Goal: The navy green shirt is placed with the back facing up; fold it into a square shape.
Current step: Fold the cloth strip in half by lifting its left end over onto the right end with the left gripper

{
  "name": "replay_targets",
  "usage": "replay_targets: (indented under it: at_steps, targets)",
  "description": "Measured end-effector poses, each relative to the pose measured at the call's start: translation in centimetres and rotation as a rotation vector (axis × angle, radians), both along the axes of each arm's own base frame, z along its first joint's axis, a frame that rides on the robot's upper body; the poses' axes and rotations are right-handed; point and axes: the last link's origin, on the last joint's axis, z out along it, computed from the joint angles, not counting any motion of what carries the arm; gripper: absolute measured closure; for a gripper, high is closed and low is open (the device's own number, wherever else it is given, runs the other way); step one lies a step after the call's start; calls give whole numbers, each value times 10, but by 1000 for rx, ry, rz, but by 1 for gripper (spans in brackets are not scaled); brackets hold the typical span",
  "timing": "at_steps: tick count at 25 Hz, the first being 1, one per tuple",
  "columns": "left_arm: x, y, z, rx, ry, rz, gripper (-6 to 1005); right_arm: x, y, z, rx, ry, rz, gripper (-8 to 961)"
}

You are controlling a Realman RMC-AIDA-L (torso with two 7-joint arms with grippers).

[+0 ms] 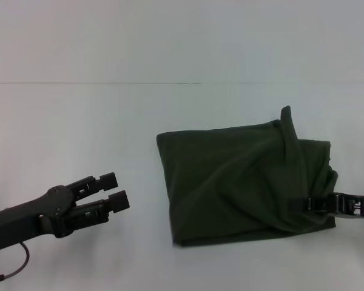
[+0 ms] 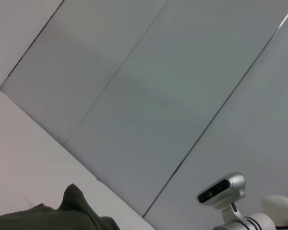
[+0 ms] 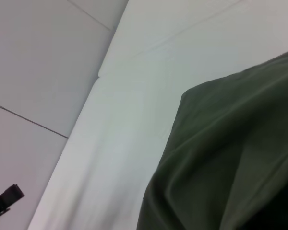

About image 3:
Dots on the dark green shirt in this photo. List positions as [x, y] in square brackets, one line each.
[230, 155]

